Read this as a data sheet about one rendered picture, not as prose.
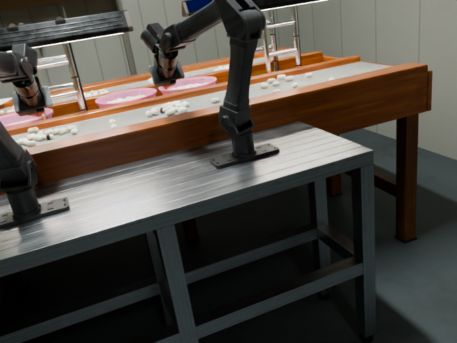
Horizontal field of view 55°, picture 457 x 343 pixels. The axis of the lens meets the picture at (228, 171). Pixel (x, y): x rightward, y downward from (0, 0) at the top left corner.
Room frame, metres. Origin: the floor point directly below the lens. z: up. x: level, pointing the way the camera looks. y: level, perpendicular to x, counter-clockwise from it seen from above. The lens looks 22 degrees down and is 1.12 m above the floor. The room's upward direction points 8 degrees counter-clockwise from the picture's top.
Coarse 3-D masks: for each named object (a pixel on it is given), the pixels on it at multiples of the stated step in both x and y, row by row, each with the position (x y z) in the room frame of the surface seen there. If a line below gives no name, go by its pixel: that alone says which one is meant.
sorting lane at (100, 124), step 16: (352, 64) 2.03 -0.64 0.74; (368, 64) 1.98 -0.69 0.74; (304, 80) 1.83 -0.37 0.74; (320, 80) 1.78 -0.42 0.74; (208, 96) 1.80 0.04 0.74; (224, 96) 1.75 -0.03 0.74; (256, 96) 1.67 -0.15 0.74; (128, 112) 1.71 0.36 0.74; (144, 112) 1.67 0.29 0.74; (160, 112) 1.63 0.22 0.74; (176, 112) 1.59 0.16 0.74; (48, 128) 1.64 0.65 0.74; (80, 128) 1.57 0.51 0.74; (96, 128) 1.54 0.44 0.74
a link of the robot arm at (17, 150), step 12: (0, 120) 0.99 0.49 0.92; (0, 132) 0.97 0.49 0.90; (0, 144) 0.97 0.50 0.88; (12, 144) 1.00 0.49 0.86; (0, 156) 0.98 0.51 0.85; (12, 156) 0.99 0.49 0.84; (24, 156) 1.03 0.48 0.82; (0, 168) 1.00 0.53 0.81; (12, 168) 0.99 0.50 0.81; (24, 168) 1.01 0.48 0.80; (12, 180) 1.01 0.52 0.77; (24, 180) 1.02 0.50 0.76
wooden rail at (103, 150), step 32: (416, 64) 1.70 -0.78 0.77; (288, 96) 1.49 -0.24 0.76; (320, 96) 1.52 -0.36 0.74; (352, 96) 1.56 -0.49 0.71; (384, 96) 1.60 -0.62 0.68; (416, 96) 1.65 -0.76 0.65; (128, 128) 1.37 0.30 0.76; (160, 128) 1.35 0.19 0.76; (192, 128) 1.38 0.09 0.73; (256, 128) 1.45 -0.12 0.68; (320, 128) 1.52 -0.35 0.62; (352, 128) 1.56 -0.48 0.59; (64, 160) 1.26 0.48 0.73; (96, 160) 1.28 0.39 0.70; (128, 160) 1.31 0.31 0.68
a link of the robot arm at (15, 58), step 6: (0, 54) 1.08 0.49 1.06; (6, 54) 1.11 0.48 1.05; (12, 54) 1.13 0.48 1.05; (18, 54) 1.16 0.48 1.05; (0, 60) 1.08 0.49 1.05; (6, 60) 1.10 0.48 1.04; (12, 60) 1.12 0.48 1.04; (18, 60) 1.15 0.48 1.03; (0, 66) 1.07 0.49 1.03; (6, 66) 1.09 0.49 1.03; (12, 66) 1.11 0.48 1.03; (18, 66) 1.14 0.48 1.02; (0, 72) 1.07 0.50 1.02; (6, 72) 1.09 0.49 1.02; (12, 72) 1.11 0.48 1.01; (18, 72) 1.13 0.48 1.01; (0, 78) 1.13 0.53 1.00; (6, 78) 1.15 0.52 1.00; (12, 78) 1.16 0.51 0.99
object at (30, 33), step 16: (80, 16) 1.62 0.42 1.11; (96, 16) 1.63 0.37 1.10; (112, 16) 1.64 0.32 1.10; (128, 16) 1.65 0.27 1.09; (0, 32) 1.53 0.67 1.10; (16, 32) 1.54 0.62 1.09; (32, 32) 1.55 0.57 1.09; (48, 32) 1.56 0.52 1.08; (64, 32) 1.57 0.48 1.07; (80, 32) 1.58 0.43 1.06; (96, 32) 1.59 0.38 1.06; (112, 32) 1.61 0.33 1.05; (0, 48) 1.50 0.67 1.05
